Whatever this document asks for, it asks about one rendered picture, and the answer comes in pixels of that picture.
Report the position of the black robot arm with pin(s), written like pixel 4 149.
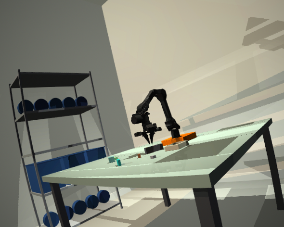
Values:
pixel 141 114

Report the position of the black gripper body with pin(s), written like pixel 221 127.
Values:
pixel 144 131

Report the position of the teal cube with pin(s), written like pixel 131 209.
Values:
pixel 111 159

